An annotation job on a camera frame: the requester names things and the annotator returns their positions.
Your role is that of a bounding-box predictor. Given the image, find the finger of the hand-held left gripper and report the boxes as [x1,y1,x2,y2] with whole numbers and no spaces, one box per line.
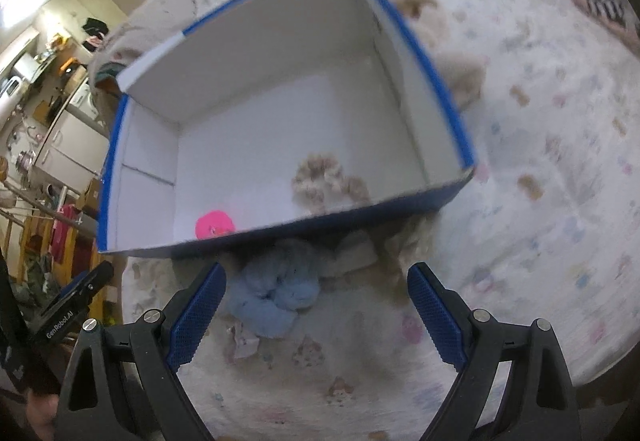
[40,261,115,322]

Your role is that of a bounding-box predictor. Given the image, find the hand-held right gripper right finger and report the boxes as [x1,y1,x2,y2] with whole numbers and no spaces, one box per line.
[406,262,583,441]

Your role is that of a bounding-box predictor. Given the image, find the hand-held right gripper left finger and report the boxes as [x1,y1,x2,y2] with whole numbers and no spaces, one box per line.
[54,262,228,441]

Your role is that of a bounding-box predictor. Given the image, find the small clear plastic packet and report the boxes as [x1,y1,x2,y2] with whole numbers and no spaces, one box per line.
[227,323,261,361]

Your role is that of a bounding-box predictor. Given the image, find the light blue fluffy scrunchie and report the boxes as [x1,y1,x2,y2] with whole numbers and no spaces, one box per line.
[227,238,321,339]

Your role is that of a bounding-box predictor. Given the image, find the white cardboard box blue edges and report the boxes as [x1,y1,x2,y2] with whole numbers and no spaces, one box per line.
[96,0,478,258]

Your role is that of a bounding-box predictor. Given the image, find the cream fluffy scrunchie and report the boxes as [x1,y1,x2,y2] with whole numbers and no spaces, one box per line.
[435,48,487,109]

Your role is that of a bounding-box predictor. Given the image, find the yellow wooden chair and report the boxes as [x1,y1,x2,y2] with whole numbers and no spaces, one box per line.
[0,171,101,282]

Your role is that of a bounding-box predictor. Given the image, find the pink round puff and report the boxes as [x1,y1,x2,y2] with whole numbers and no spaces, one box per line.
[194,209,237,240]

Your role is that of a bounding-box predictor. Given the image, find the small cardboard box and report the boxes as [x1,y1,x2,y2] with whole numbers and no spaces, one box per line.
[77,178,104,212]

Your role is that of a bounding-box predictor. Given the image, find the white kitchen cabinet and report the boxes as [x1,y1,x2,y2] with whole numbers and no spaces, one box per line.
[34,113,109,178]

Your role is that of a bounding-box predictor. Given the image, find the white printed bed blanket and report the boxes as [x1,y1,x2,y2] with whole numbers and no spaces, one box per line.
[90,0,640,441]

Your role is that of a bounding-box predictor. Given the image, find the beige speckled scrunchie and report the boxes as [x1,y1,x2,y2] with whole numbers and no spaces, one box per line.
[291,152,371,210]

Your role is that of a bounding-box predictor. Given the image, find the white washing machine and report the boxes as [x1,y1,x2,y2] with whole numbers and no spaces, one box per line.
[64,83,102,122]

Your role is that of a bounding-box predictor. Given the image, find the ceiling light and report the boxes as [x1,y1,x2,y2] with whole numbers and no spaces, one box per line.
[0,0,47,28]

